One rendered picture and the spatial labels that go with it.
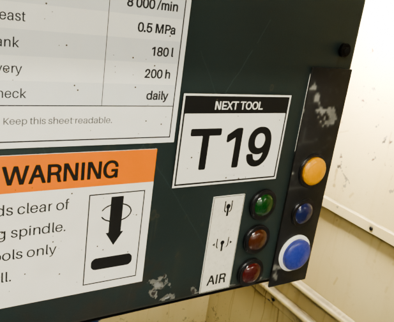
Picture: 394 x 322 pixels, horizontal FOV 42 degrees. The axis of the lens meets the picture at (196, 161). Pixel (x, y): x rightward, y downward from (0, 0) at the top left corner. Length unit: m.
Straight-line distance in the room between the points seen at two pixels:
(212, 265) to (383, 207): 0.92
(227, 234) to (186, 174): 0.07
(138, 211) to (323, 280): 1.16
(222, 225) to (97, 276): 0.11
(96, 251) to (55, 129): 0.10
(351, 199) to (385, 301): 0.26
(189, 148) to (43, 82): 0.12
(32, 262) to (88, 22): 0.16
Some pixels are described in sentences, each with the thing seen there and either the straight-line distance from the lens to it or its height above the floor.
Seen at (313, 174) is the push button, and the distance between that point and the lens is 0.45.
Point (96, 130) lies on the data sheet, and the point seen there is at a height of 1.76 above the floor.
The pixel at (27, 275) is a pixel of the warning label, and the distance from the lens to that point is 0.36.
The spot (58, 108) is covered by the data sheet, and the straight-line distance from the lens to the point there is 0.32.
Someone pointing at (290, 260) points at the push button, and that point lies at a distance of 0.48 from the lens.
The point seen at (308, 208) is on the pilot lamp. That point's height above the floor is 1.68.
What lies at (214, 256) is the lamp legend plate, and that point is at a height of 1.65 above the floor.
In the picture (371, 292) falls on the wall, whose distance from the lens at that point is 1.39.
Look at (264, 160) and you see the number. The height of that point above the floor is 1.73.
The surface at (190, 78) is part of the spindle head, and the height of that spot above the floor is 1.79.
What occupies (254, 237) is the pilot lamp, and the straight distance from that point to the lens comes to 0.44.
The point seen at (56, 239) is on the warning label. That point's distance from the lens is 0.36.
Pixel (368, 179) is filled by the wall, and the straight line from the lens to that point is 1.34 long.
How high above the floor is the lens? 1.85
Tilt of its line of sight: 18 degrees down
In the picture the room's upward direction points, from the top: 8 degrees clockwise
